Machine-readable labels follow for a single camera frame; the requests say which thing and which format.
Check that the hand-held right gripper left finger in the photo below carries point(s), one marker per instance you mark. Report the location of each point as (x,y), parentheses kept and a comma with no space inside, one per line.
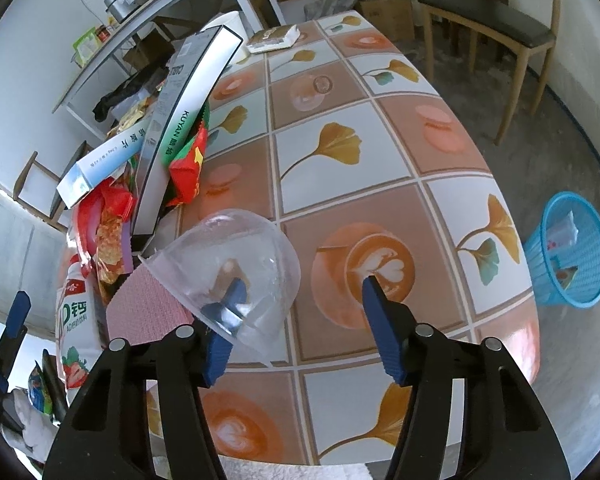
(225,332)

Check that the black cloth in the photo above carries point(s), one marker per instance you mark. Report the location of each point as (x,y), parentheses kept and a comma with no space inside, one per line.
(125,95)

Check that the grey plastic bag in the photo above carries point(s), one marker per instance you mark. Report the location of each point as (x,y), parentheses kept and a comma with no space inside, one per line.
(332,2)

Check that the white shelf desk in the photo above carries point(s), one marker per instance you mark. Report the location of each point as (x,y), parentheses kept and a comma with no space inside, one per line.
(145,20)

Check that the red plastic bag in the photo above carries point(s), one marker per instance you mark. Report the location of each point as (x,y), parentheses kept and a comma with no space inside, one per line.
(105,220)

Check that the long black and white box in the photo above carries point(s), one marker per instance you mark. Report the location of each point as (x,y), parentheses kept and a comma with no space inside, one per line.
(180,120)

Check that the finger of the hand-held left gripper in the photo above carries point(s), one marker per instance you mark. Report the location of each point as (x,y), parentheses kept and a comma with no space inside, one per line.
(17,315)
(1,381)

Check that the yellow and green snack packet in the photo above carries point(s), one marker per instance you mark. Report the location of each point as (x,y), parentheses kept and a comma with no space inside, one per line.
(40,390)

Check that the pink cloth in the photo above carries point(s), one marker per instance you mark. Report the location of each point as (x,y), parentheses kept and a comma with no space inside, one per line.
(145,310)

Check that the clear plastic dome cup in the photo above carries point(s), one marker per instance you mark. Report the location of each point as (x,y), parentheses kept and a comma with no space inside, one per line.
(250,260)

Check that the clear round plastic lid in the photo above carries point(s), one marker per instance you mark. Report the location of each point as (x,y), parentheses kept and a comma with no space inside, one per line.
(310,92)

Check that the clear plastic bag pink print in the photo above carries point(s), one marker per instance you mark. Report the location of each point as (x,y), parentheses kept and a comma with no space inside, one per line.
(560,232)

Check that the white fluffy robe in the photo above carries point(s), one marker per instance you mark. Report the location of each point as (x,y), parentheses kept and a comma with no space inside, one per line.
(290,470)

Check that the small dark jar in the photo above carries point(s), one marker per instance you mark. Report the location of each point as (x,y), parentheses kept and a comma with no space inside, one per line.
(103,33)

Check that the strawberry milk bottle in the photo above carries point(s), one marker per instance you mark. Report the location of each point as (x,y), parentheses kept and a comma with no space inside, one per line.
(77,310)

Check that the small white box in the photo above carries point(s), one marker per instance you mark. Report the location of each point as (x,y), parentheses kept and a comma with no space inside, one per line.
(272,39)

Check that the blue plastic waste basket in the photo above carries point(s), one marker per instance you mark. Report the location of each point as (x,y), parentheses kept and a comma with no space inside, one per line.
(570,280)

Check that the cardboard box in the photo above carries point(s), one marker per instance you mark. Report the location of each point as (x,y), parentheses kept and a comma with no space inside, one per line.
(385,17)

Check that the white and blue carton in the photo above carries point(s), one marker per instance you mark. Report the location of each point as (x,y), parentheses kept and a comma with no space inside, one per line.
(102,165)

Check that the wooden chair with black seat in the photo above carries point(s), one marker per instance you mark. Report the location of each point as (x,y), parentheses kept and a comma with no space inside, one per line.
(485,15)

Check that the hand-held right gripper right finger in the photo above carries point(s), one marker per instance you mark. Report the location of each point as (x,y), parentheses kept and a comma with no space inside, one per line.
(385,332)

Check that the plain wooden chair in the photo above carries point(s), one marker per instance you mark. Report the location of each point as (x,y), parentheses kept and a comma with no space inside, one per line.
(35,180)

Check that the red snack packet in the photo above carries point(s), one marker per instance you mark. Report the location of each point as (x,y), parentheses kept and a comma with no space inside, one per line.
(187,170)

